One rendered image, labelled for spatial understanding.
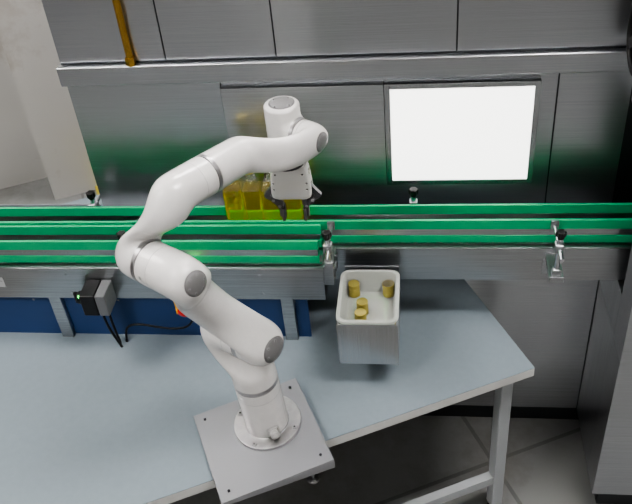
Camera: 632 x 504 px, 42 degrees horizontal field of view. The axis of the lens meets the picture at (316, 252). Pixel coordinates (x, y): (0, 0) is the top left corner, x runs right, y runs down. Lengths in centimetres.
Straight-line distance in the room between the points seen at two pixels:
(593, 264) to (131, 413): 142
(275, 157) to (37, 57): 281
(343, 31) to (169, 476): 130
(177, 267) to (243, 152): 30
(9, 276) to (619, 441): 199
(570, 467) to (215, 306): 177
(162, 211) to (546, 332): 168
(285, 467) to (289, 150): 88
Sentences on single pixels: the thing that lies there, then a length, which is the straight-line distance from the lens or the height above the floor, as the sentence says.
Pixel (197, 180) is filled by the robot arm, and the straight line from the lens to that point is 175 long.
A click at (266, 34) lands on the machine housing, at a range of 238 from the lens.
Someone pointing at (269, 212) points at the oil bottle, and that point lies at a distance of 247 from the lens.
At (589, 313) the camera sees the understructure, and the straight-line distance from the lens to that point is 298.
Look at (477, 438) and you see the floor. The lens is 332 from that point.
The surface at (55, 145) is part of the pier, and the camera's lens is 476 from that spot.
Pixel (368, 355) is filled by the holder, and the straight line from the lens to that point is 239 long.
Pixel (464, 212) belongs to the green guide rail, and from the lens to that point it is 251.
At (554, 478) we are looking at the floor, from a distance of 325.
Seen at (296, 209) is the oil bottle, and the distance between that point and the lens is 245.
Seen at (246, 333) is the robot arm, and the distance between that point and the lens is 200.
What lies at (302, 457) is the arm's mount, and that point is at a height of 78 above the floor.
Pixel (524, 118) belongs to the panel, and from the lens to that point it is 245.
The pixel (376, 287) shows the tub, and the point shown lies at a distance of 248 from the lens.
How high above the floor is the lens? 261
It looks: 39 degrees down
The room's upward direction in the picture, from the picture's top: 6 degrees counter-clockwise
